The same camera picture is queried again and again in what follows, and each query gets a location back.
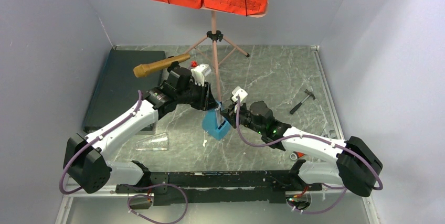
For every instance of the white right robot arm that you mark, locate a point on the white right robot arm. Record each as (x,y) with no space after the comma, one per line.
(349,163)

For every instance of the gold microphone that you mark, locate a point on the gold microphone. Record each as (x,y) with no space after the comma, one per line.
(144,70)

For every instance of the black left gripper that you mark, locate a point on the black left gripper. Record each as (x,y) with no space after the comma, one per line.
(207,98)

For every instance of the dark blue audio receiver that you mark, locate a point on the dark blue audio receiver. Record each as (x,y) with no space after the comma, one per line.
(117,86)

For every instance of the red adjustable wrench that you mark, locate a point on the red adjustable wrench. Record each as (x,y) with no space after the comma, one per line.
(295,155)

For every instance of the small black hammer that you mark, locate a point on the small black hammer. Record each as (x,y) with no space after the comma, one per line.
(309,94)

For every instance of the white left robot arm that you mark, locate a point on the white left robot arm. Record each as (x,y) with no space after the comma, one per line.
(87,162)

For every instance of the black microphone stand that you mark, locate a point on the black microphone stand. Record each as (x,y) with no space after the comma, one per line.
(174,64)

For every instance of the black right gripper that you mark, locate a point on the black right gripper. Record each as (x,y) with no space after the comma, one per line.
(229,114)

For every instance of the blue metronome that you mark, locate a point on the blue metronome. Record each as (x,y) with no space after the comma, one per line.
(215,124)

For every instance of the clear plastic metronome cover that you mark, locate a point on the clear plastic metronome cover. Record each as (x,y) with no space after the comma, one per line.
(158,142)

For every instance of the pink music stand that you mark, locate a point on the pink music stand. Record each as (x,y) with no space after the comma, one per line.
(216,36)

